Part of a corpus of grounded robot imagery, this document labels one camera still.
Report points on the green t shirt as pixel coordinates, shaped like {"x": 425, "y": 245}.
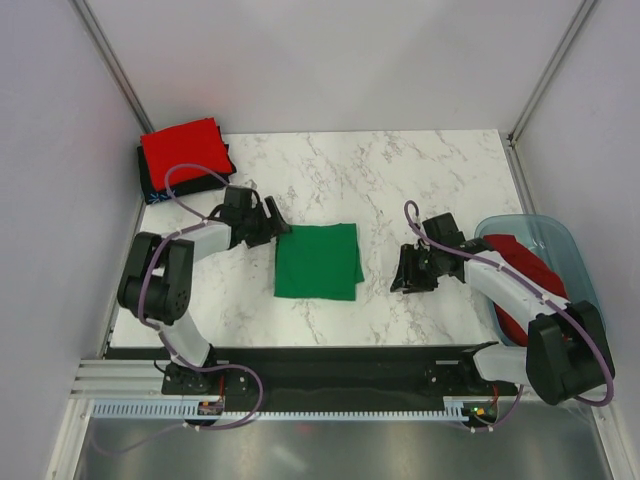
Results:
{"x": 318, "y": 262}

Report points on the folded red t shirt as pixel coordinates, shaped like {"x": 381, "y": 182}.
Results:
{"x": 197, "y": 142}

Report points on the white slotted cable duct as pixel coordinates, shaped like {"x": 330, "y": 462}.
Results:
{"x": 212, "y": 408}

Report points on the dark red t shirt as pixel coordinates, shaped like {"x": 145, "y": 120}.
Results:
{"x": 534, "y": 269}

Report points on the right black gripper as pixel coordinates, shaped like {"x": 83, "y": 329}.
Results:
{"x": 407, "y": 278}

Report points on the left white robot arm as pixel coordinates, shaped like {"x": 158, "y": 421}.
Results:
{"x": 156, "y": 283}

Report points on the aluminium frame rail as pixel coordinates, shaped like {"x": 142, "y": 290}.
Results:
{"x": 122, "y": 377}

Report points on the folded black t shirt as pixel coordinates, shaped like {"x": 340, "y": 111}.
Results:
{"x": 181, "y": 180}

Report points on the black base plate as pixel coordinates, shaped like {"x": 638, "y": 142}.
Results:
{"x": 357, "y": 378}

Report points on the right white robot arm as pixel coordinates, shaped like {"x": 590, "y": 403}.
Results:
{"x": 566, "y": 353}

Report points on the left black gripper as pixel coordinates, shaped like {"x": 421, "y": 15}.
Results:
{"x": 270, "y": 226}

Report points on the blue plastic bin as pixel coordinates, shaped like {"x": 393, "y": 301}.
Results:
{"x": 552, "y": 242}

